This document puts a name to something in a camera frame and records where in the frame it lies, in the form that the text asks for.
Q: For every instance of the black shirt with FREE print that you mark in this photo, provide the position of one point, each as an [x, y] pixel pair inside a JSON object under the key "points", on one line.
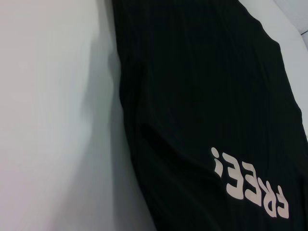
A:
{"points": [[192, 96]]}

